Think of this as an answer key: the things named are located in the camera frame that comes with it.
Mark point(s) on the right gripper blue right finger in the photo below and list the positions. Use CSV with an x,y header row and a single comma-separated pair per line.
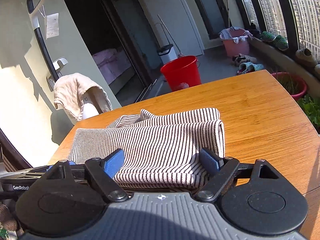
x,y
221,172

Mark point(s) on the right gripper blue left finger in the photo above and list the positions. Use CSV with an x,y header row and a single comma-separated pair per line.
x,y
100,173

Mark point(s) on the striped beige sweater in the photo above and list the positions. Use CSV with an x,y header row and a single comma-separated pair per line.
x,y
161,151

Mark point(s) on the beige towel on chair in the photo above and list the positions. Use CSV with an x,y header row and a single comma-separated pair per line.
x,y
80,97

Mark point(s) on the red plastic bucket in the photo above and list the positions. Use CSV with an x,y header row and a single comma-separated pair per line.
x,y
182,73

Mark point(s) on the teal slippers on floor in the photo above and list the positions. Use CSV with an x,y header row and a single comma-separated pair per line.
x,y
249,67

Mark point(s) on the pink bedding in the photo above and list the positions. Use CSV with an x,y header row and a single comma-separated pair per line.
x,y
112,63

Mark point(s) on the green leafy lettuce plant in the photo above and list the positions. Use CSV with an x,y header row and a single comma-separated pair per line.
x,y
311,107

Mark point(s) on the brown shoes on floor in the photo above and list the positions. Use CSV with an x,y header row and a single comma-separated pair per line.
x,y
241,58

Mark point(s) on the red basin with grass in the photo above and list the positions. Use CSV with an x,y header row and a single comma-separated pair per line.
x,y
292,83

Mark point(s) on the white trash bin black lid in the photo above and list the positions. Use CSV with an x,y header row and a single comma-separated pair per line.
x,y
167,53

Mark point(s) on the pink laundry basket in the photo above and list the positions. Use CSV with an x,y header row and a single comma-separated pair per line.
x,y
235,40

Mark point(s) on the green slipper on sill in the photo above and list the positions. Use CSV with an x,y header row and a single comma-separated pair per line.
x,y
281,43
267,36

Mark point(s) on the beige shoe on sill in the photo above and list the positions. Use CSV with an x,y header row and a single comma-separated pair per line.
x,y
306,58
317,70

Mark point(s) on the white paper tag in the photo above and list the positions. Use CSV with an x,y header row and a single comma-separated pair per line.
x,y
52,25

